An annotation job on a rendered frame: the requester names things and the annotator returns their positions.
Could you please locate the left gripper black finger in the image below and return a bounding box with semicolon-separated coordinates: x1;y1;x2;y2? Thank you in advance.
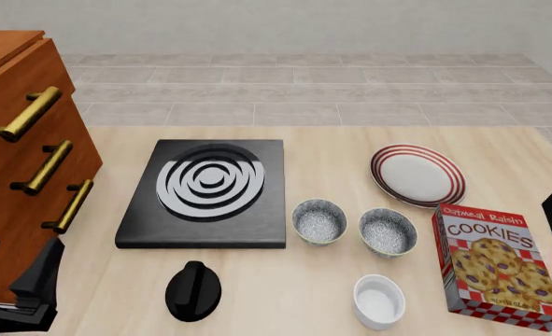
8;236;66;300

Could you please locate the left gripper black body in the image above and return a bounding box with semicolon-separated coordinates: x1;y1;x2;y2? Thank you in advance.
0;295;58;332

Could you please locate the flat black stove plate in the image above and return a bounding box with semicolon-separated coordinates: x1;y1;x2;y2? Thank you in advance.
114;138;289;251

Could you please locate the white plate with red rings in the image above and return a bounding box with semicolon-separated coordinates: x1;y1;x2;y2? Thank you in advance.
368;143;468;210

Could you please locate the patterned grey bowl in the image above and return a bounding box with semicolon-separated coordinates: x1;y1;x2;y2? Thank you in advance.
290;197;349;247
357;207;418;260

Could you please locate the oatmeal raisin cookies box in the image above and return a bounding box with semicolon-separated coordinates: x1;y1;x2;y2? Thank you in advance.
431;202;552;333

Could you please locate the wooden cabinet drawer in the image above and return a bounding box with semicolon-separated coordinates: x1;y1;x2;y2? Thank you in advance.
0;37;78;197
0;127;105;304
0;92;92;281

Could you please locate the round black stove knob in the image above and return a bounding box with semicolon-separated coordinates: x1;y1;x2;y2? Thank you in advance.
164;259;223;324

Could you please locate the wooden cabinet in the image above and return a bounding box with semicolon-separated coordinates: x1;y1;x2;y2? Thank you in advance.
0;30;105;304

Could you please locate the small white ramekin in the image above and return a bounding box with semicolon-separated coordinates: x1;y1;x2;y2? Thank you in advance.
351;273;407;331

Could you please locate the brass drawer handle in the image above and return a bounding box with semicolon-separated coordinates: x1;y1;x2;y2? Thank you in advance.
9;139;75;197
40;178;95;235
0;85;64;143

